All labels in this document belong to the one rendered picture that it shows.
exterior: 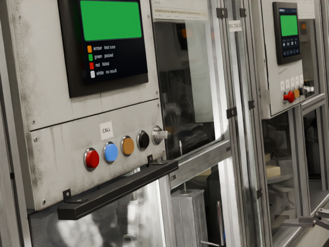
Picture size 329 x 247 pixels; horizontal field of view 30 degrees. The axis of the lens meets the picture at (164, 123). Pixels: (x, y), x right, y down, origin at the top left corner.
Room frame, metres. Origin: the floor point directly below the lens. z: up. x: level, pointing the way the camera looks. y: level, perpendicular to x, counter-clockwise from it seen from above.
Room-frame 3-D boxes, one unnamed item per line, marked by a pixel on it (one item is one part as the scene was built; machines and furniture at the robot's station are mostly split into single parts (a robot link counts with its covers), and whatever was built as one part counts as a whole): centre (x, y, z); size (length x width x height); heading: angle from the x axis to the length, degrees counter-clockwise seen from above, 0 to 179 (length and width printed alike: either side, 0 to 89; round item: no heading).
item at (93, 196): (1.08, 0.08, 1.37); 0.36 x 0.04 x 0.04; 152
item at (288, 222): (1.36, -0.28, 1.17); 0.07 x 0.03 x 0.01; 62
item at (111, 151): (1.09, 0.10, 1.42); 0.03 x 0.02 x 0.03; 152
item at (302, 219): (1.35, -0.30, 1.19); 0.05 x 0.01 x 0.03; 62
